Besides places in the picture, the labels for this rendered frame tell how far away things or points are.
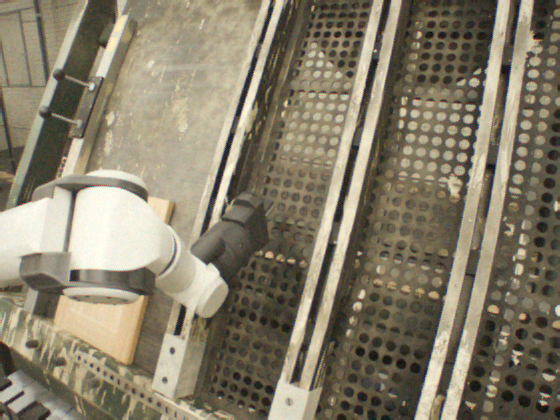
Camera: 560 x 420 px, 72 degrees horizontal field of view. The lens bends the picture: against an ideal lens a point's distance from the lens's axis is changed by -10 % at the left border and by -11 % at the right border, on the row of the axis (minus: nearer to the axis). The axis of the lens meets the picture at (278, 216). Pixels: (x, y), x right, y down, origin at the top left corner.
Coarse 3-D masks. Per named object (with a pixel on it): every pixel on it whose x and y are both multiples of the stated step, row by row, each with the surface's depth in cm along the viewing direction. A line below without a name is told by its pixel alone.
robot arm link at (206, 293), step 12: (204, 264) 59; (204, 276) 58; (216, 276) 60; (192, 288) 57; (204, 288) 58; (216, 288) 60; (180, 300) 57; (192, 300) 58; (204, 300) 59; (216, 300) 64; (204, 312) 61
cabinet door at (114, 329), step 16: (160, 208) 100; (64, 304) 109; (80, 304) 106; (96, 304) 104; (144, 304) 97; (64, 320) 108; (80, 320) 105; (96, 320) 102; (112, 320) 100; (128, 320) 97; (80, 336) 104; (96, 336) 101; (112, 336) 99; (128, 336) 96; (112, 352) 98; (128, 352) 95
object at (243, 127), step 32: (288, 0) 93; (256, 32) 92; (288, 32) 95; (256, 64) 93; (256, 96) 89; (224, 128) 90; (256, 128) 91; (224, 160) 90; (224, 192) 86; (192, 320) 83; (192, 352) 84; (160, 384) 83; (192, 384) 86
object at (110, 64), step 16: (128, 16) 122; (112, 32) 123; (128, 32) 123; (112, 64) 120; (112, 80) 122; (96, 112) 119; (96, 128) 120; (80, 144) 117; (80, 160) 118; (64, 176) 117; (32, 304) 112
